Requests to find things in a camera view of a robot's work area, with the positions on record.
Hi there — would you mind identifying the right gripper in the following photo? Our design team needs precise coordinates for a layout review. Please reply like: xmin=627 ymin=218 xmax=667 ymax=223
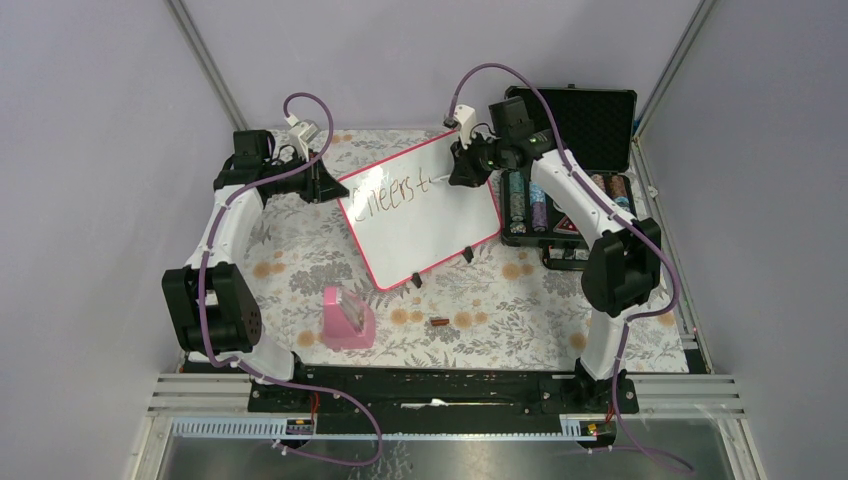
xmin=449 ymin=130 xmax=509 ymax=189

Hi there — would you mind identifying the pink eraser holder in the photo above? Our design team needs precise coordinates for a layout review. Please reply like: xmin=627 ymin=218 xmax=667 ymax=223
xmin=322 ymin=286 xmax=376 ymax=351

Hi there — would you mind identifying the floral tablecloth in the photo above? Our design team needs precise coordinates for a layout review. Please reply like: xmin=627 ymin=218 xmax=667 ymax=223
xmin=187 ymin=128 xmax=690 ymax=374

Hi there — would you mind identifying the white slotted cable duct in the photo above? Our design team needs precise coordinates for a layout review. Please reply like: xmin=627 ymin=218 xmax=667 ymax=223
xmin=170 ymin=417 xmax=598 ymax=442

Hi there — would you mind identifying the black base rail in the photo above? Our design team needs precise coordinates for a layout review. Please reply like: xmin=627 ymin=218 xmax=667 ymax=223
xmin=247 ymin=363 xmax=639 ymax=433

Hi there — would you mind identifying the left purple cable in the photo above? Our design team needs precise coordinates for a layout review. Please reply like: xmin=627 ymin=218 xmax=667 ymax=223
xmin=195 ymin=92 xmax=386 ymax=466

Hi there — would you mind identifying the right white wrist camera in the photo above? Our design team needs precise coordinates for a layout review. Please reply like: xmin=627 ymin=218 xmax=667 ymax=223
xmin=443 ymin=104 xmax=476 ymax=149

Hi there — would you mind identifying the black poker chip case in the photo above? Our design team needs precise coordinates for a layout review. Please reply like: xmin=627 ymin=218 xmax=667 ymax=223
xmin=500 ymin=85 xmax=638 ymax=271

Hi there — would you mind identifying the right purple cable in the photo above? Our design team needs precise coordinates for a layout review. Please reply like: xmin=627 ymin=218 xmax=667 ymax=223
xmin=445 ymin=63 xmax=697 ymax=476

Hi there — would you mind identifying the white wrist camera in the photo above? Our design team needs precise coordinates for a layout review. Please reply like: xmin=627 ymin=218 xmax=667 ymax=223
xmin=443 ymin=104 xmax=476 ymax=149
xmin=285 ymin=115 xmax=320 ymax=161

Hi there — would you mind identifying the purple cable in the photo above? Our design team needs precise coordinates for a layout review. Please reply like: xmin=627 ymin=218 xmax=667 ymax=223
xmin=195 ymin=92 xmax=386 ymax=466
xmin=445 ymin=63 xmax=697 ymax=476

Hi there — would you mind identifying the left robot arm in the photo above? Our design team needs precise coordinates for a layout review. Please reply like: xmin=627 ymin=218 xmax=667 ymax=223
xmin=161 ymin=122 xmax=348 ymax=411

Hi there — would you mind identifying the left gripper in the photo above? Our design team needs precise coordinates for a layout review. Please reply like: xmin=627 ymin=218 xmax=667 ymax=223
xmin=265 ymin=148 xmax=349 ymax=203

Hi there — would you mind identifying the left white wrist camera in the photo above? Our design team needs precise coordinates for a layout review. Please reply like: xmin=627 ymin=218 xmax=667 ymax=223
xmin=285 ymin=115 xmax=320 ymax=161

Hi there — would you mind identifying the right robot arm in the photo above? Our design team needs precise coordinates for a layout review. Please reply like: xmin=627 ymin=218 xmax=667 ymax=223
xmin=444 ymin=97 xmax=662 ymax=412

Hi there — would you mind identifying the pink framed whiteboard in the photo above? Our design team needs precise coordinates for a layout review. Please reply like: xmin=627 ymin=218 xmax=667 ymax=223
xmin=338 ymin=131 xmax=501 ymax=291

